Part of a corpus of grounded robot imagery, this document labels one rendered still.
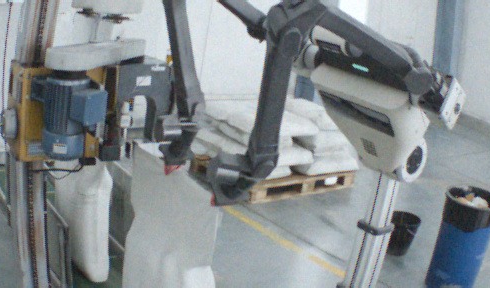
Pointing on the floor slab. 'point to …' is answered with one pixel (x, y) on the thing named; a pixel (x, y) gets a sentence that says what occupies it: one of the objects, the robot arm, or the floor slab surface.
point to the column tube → (26, 47)
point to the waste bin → (462, 238)
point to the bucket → (405, 231)
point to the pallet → (304, 184)
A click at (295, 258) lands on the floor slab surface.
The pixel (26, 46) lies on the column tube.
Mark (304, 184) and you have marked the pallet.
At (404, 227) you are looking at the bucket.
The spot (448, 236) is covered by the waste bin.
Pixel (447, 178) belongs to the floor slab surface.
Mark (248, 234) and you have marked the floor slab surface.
